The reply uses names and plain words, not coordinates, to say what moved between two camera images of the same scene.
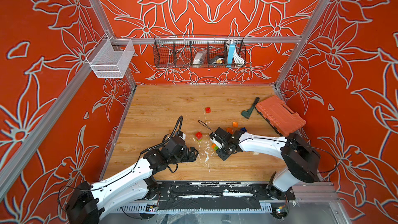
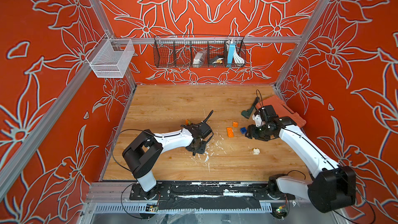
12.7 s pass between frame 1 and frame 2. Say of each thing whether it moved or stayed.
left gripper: moved
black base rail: stayed
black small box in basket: stayed
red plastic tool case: stayed
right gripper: moved
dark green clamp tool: stayed
